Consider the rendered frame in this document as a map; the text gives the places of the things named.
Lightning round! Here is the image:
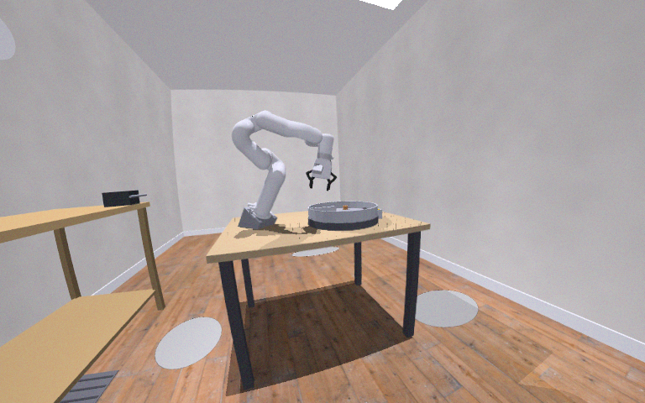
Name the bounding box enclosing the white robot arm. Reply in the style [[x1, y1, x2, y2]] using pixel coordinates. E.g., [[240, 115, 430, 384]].
[[232, 111, 333, 219]]

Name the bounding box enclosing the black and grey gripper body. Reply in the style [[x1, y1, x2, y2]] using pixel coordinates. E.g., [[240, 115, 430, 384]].
[[312, 158, 332, 180]]

